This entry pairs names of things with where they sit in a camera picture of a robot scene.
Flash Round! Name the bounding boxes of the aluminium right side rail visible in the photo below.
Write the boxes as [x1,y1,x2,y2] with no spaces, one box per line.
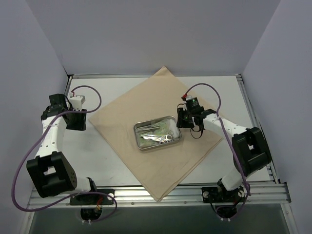
[234,74,281,184]

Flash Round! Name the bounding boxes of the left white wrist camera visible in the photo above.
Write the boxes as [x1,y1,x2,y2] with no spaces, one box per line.
[68,93,86,111]

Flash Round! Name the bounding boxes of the steel tweezers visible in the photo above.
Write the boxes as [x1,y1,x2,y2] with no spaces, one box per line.
[136,125,160,132]

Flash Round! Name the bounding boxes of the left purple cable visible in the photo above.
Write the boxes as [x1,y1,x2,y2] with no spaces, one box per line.
[11,85,118,223]

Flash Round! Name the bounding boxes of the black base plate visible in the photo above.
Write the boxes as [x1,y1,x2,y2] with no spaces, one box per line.
[201,186,245,203]
[69,188,115,206]

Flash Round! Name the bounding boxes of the long steel scissors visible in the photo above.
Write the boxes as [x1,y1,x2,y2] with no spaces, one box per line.
[141,134,173,143]

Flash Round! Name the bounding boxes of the aluminium rail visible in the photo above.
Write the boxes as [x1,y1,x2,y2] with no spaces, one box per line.
[234,74,281,184]
[26,183,292,208]

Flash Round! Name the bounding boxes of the green glove packet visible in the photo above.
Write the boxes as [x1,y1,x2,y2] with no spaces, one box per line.
[138,137,159,149]
[147,119,170,134]

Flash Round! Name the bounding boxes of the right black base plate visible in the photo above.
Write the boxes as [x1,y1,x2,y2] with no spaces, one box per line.
[201,186,245,203]

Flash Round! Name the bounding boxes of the white gauze pad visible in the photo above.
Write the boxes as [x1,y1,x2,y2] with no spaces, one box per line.
[168,119,180,138]

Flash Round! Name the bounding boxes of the steel hemostat forceps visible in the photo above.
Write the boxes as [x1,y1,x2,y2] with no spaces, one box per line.
[152,133,173,142]

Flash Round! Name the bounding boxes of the purple cable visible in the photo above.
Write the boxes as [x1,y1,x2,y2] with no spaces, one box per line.
[11,85,118,223]
[181,83,252,219]

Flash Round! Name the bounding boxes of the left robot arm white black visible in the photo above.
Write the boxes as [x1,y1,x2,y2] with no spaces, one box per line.
[26,94,98,204]

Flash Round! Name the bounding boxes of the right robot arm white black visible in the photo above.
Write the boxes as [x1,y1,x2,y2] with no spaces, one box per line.
[177,95,272,201]

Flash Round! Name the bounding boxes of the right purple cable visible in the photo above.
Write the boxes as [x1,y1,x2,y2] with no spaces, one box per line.
[181,83,252,219]

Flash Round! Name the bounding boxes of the aluminium front rail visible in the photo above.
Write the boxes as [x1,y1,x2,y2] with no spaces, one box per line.
[26,183,292,208]

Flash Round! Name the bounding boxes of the stainless steel tray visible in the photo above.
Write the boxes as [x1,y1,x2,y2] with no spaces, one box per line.
[134,116,182,151]

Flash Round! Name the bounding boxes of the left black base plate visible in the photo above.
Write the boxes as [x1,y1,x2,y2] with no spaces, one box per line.
[69,188,115,206]

